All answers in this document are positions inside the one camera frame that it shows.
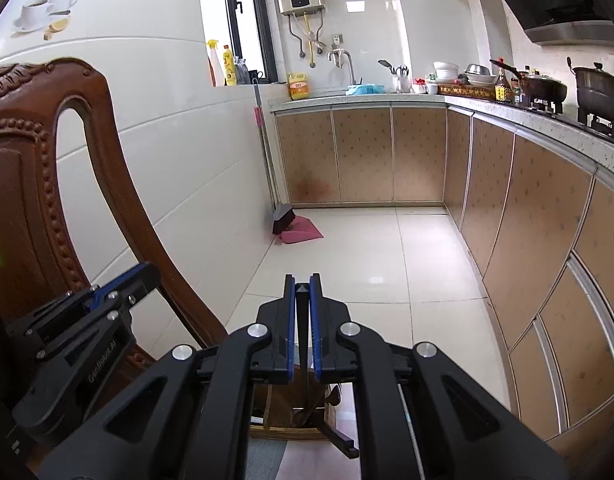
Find yellow gas hose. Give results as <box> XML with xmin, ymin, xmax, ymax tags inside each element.
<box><xmin>304</xmin><ymin>12</ymin><xmax>318</xmax><ymax>69</ymax></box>

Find white spray bottle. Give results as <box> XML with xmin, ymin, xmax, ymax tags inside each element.
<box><xmin>207</xmin><ymin>39</ymin><xmax>226</xmax><ymax>88</ymax></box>

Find stack of white bowls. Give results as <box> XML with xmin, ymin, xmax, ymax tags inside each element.
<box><xmin>433</xmin><ymin>61</ymin><xmax>461</xmax><ymax>84</ymax></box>

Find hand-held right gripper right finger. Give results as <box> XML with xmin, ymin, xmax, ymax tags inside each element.
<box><xmin>309</xmin><ymin>273</ymin><xmax>570</xmax><ymax>480</ymax></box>

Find woven wooden tray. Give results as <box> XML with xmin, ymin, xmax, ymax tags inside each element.
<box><xmin>437</xmin><ymin>82</ymin><xmax>498</xmax><ymax>99</ymax></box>

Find dark window frame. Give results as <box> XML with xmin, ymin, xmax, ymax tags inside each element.
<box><xmin>222</xmin><ymin>0</ymin><xmax>281</xmax><ymax>85</ymax></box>

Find soy sauce bottle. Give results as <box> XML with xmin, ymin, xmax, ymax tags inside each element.
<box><xmin>494</xmin><ymin>57</ymin><xmax>511</xmax><ymax>104</ymax></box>

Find pink dustpan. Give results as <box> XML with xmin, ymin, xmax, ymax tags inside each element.
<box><xmin>279</xmin><ymin>217</ymin><xmax>324</xmax><ymax>246</ymax></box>

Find grey pink striped cloth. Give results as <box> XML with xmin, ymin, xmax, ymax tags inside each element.
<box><xmin>244</xmin><ymin>437</ymin><xmax>361</xmax><ymax>480</ymax></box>

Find metal faucet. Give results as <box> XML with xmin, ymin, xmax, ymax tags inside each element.
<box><xmin>327</xmin><ymin>46</ymin><xmax>358</xmax><ymax>87</ymax></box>

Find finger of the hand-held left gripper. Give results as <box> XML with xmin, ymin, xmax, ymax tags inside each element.
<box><xmin>7</xmin><ymin>261</ymin><xmax>161</xmax><ymax>347</ymax></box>
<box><xmin>34</xmin><ymin>302</ymin><xmax>135</xmax><ymax>367</ymax></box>

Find dark cooking pot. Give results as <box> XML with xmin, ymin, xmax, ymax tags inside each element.
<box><xmin>567</xmin><ymin>56</ymin><xmax>614</xmax><ymax>114</ymax></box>

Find yellow bottle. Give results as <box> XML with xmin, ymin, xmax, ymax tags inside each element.
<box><xmin>222</xmin><ymin>45</ymin><xmax>238</xmax><ymax>87</ymax></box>

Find grey flexible hose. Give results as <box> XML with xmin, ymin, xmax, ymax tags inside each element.
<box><xmin>287</xmin><ymin>14</ymin><xmax>306</xmax><ymax>60</ymax></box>

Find black chopstick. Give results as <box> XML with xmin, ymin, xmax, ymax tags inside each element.
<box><xmin>295</xmin><ymin>284</ymin><xmax>311</xmax><ymax>411</ymax></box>
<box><xmin>312</xmin><ymin>410</ymin><xmax>361</xmax><ymax>460</ymax></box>

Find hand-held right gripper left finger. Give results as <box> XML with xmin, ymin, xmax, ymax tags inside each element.
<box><xmin>37</xmin><ymin>274</ymin><xmax>297</xmax><ymax>480</ymax></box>

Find carved wooden chair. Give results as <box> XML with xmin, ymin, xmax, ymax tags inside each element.
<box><xmin>0</xmin><ymin>57</ymin><xmax>229</xmax><ymax>376</ymax></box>

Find broom with grey handle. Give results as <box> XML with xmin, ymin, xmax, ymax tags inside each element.
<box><xmin>250</xmin><ymin>80</ymin><xmax>296</xmax><ymax>237</ymax></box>

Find yellow jug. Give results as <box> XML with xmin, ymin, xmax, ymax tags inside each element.
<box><xmin>287</xmin><ymin>72</ymin><xmax>311</xmax><ymax>101</ymax></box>

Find gas stove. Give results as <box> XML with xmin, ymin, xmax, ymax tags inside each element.
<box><xmin>524</xmin><ymin>97</ymin><xmax>614</xmax><ymax>144</ymax></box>

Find wooden utensil holder box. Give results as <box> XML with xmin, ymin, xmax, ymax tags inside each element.
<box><xmin>249</xmin><ymin>382</ymin><xmax>359</xmax><ymax>442</ymax></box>

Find black wok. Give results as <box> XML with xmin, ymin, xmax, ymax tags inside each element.
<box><xmin>490</xmin><ymin>59</ymin><xmax>568</xmax><ymax>102</ymax></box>

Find kitchen counter cabinets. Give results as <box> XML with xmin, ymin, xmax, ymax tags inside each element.
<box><xmin>268</xmin><ymin>92</ymin><xmax>614</xmax><ymax>461</ymax></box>

